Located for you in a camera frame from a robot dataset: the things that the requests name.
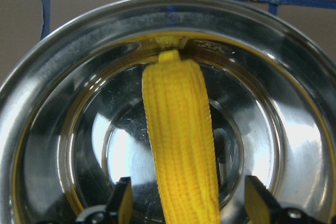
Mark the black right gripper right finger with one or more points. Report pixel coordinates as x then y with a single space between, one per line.
262 207

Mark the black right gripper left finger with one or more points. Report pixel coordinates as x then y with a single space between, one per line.
118 208

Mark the pale green electric pot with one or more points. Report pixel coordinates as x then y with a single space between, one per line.
144 110

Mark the yellow plastic corn cob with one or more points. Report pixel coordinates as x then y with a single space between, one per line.
180 130

